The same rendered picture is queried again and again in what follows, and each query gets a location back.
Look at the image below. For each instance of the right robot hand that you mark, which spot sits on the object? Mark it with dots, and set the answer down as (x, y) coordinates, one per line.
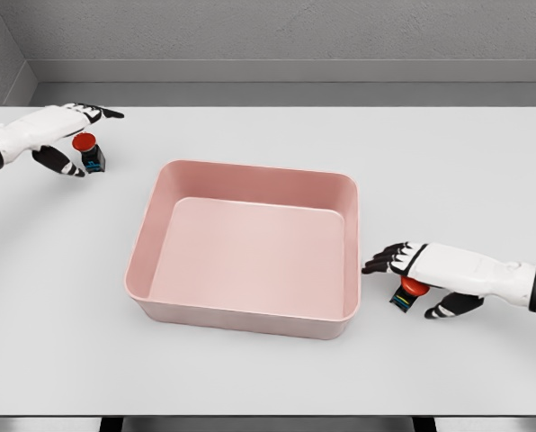
(443, 270)

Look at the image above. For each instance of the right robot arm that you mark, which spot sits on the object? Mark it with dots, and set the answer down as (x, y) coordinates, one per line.
(526, 285)

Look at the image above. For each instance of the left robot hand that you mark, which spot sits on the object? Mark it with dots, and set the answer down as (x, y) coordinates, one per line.
(54, 123)

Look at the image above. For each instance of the red button industrial switch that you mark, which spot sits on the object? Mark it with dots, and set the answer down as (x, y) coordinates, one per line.
(90, 155)
(408, 293)

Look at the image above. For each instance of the pink rectangular basket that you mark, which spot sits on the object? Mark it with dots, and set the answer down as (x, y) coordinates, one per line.
(250, 252)

